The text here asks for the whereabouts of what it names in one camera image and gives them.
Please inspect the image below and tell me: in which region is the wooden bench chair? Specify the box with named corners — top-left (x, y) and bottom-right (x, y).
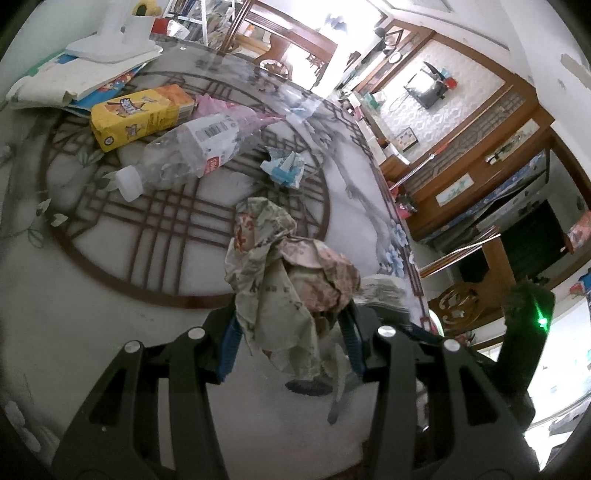
top-left (222, 0), bottom-right (341, 75)

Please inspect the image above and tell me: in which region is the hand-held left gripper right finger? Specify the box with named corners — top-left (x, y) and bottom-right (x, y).
top-left (339, 302), bottom-right (541, 480)

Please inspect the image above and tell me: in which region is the carved wooden chair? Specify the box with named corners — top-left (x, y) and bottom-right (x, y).
top-left (436, 281), bottom-right (505, 343)

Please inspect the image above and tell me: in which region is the clear plastic bottle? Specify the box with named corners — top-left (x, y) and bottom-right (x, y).
top-left (113, 113), bottom-right (252, 202)

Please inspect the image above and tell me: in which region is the crumpled blue white wrapper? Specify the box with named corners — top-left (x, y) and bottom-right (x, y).
top-left (259, 146), bottom-right (306, 190)

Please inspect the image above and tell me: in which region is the wooden wall cabinet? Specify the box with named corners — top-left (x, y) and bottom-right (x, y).
top-left (382, 27), bottom-right (556, 241)

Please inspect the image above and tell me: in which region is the silver mop handle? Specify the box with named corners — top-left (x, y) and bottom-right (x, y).
top-left (388, 142), bottom-right (459, 195)

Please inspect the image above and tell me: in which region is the printed paper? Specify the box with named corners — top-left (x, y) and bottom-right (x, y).
top-left (224, 197), bottom-right (362, 378)

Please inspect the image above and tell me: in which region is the yellow drink carton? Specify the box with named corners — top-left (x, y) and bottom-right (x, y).
top-left (90, 84), bottom-right (195, 153)

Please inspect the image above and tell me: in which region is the white step ladder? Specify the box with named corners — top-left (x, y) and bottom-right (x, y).
top-left (161, 0), bottom-right (232, 47)

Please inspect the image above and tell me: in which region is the stack of white papers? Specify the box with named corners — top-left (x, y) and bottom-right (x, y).
top-left (7, 52), bottom-right (160, 110)

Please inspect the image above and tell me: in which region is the white pen holder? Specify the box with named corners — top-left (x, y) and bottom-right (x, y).
top-left (124, 2), bottom-right (160, 44)

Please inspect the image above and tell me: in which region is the thin wooden pole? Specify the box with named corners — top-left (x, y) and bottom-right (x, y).
top-left (419, 231), bottom-right (503, 278)
top-left (418, 225), bottom-right (500, 273)

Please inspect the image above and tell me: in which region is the colourful printed book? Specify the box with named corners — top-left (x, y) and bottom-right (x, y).
top-left (69, 65), bottom-right (147, 114)

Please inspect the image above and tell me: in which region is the white low cabinet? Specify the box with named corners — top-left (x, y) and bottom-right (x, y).
top-left (339, 88), bottom-right (411, 167)

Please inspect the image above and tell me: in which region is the small square framed picture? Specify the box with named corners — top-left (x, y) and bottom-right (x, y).
top-left (394, 127), bottom-right (419, 151)

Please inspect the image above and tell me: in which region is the wall television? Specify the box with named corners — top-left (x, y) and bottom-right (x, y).
top-left (404, 71), bottom-right (447, 110)

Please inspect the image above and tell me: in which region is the pink plastic bag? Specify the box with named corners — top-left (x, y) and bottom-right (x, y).
top-left (194, 95), bottom-right (283, 136)

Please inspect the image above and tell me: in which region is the red floor container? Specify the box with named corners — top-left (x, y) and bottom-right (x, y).
top-left (394, 194), bottom-right (417, 219)

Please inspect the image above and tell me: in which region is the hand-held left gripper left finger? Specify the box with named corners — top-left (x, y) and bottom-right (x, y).
top-left (52, 304), bottom-right (242, 480)

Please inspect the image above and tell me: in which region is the folded newspaper stack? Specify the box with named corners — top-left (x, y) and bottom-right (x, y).
top-left (359, 274), bottom-right (413, 320)

